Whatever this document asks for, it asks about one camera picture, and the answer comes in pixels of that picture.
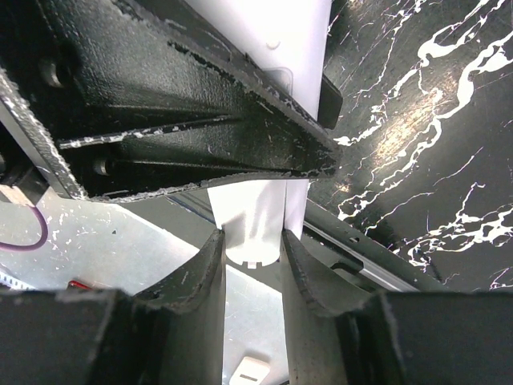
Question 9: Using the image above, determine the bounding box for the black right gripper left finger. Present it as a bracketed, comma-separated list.
[1, 230, 225, 384]

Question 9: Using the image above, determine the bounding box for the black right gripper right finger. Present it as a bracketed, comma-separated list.
[280, 230, 512, 384]

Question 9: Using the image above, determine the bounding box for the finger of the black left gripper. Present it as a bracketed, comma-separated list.
[1, 1, 339, 203]
[318, 75, 343, 129]

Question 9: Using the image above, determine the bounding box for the white remote control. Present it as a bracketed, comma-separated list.
[189, 1, 331, 237]

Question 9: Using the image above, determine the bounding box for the white remote battery cover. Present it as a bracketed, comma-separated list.
[208, 180, 286, 269]

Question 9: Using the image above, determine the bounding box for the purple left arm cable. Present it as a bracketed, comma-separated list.
[0, 204, 49, 253]

